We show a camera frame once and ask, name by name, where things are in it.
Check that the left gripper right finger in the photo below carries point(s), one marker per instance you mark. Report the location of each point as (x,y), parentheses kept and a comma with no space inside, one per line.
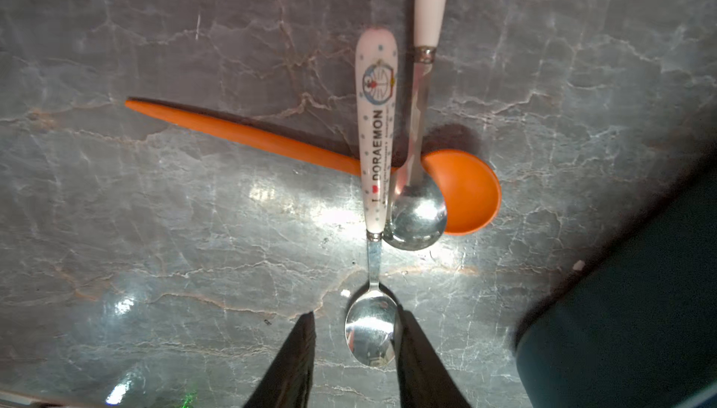
(423,379)

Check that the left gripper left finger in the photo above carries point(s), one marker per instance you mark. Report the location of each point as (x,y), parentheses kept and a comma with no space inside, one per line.
(289,379)

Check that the Doraemon white handled spoon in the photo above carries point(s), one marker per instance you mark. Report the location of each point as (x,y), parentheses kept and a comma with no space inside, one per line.
(369,325)

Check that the teal plastic storage box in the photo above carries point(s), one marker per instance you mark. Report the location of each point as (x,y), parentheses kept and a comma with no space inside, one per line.
(638,330)

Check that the orange handled spoon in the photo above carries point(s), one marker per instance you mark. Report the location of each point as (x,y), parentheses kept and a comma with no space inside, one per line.
(470,187)

